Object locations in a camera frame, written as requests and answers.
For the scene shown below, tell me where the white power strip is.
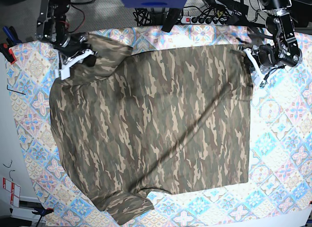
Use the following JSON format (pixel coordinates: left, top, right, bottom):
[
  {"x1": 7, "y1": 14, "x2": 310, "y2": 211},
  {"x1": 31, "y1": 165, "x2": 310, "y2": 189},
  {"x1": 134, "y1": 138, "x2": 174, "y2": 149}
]
[{"x1": 180, "y1": 16, "x2": 228, "y2": 25}]

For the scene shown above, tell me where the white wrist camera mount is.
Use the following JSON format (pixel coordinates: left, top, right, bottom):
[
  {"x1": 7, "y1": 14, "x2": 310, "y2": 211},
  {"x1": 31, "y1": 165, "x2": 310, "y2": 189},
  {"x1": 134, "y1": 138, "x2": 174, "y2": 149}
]
[
  {"x1": 54, "y1": 49, "x2": 98, "y2": 80},
  {"x1": 239, "y1": 46, "x2": 267, "y2": 89}
]

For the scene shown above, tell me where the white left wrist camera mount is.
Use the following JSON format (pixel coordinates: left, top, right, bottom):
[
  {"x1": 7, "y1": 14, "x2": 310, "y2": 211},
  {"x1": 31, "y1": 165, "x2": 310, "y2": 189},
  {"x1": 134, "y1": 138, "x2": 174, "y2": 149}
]
[{"x1": 239, "y1": 46, "x2": 267, "y2": 89}]

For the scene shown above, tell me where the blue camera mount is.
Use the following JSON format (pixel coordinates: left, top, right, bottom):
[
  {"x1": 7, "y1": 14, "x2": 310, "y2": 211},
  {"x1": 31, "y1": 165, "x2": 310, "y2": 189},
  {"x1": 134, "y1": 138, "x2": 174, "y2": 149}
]
[{"x1": 121, "y1": 0, "x2": 187, "y2": 8}]

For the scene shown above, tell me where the patterned tablecloth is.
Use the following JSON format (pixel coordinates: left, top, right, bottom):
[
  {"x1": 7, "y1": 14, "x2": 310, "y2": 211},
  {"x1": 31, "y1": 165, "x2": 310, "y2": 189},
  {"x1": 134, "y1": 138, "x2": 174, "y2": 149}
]
[{"x1": 0, "y1": 34, "x2": 312, "y2": 227}]

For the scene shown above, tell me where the camouflage T-shirt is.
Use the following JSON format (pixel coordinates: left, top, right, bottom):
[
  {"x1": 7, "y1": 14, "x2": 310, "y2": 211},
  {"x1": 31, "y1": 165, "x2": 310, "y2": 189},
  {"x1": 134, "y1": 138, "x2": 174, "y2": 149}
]
[{"x1": 49, "y1": 35, "x2": 253, "y2": 225}]

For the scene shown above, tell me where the black orange clamp upper left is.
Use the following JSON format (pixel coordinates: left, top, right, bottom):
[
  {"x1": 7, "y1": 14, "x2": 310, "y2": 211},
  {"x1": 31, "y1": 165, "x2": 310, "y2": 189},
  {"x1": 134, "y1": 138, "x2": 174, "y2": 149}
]
[{"x1": 0, "y1": 26, "x2": 18, "y2": 64}]

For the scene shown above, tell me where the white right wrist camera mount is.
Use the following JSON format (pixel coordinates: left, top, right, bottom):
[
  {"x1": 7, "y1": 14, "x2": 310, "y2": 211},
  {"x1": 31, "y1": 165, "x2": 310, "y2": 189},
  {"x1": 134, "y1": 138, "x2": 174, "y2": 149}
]
[{"x1": 54, "y1": 49, "x2": 98, "y2": 80}]

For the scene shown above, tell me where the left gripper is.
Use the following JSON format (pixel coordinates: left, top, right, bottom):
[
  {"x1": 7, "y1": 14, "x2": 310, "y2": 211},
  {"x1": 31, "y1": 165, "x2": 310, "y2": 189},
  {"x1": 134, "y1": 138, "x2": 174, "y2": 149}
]
[{"x1": 253, "y1": 44, "x2": 279, "y2": 68}]

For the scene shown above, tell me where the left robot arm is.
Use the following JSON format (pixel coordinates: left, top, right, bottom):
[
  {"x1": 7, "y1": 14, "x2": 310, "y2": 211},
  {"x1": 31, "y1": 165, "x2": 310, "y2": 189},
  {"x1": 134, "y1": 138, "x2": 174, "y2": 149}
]
[{"x1": 256, "y1": 0, "x2": 302, "y2": 68}]

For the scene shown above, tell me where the black clamp lower left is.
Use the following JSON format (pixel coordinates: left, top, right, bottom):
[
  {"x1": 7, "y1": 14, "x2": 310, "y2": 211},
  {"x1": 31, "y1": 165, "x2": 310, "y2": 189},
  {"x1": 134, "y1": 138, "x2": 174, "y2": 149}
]
[{"x1": 32, "y1": 208, "x2": 54, "y2": 227}]

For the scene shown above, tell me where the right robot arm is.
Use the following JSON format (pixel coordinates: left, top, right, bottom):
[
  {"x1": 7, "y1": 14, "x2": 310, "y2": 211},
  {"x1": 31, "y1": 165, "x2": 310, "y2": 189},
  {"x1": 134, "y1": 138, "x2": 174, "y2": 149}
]
[{"x1": 36, "y1": 0, "x2": 95, "y2": 65}]

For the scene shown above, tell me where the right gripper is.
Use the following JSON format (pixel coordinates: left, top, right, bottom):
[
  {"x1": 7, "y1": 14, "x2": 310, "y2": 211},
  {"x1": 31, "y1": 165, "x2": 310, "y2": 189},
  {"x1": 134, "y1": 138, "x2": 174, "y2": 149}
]
[{"x1": 57, "y1": 34, "x2": 97, "y2": 66}]

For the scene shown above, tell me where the red white label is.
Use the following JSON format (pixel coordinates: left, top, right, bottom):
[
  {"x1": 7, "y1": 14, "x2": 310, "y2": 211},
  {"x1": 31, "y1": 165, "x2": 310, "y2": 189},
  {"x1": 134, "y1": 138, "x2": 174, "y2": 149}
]
[{"x1": 2, "y1": 177, "x2": 21, "y2": 208}]

